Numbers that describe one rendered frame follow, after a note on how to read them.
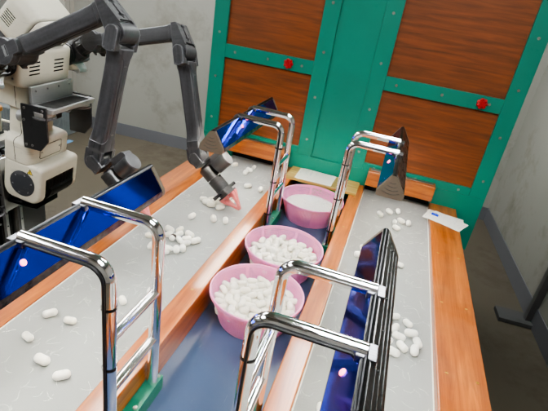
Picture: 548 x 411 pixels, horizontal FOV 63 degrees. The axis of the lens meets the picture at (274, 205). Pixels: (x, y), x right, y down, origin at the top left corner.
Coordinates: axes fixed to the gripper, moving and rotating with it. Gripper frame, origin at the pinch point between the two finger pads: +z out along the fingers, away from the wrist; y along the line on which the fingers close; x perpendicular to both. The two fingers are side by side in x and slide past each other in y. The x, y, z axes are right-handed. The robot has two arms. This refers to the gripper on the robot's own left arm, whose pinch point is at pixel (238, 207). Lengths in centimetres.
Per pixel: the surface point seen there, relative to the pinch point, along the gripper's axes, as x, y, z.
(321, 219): -16.4, 16.6, 25.4
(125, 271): 11, -52, -9
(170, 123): 138, 231, -87
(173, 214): 14.4, -14.3, -13.8
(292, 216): -7.2, 16.4, 17.4
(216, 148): -21.2, -22.4, -20.6
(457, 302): -51, -21, 62
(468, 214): -57, 56, 70
